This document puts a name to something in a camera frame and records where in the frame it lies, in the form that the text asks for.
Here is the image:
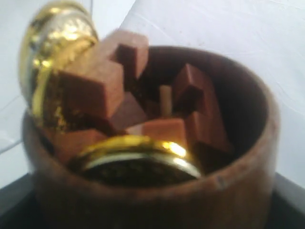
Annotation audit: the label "brown wooden blocks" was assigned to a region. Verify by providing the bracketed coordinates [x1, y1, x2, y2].
[54, 30, 233, 163]

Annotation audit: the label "brown wooden cup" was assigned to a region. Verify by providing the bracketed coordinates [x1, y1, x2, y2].
[22, 46, 280, 229]

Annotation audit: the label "gold coin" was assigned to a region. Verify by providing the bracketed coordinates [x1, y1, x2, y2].
[67, 135, 204, 187]
[19, 0, 98, 131]

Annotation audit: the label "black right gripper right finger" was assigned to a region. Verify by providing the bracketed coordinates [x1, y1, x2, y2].
[269, 173, 305, 229]

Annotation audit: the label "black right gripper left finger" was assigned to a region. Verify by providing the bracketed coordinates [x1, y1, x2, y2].
[0, 174, 41, 229]

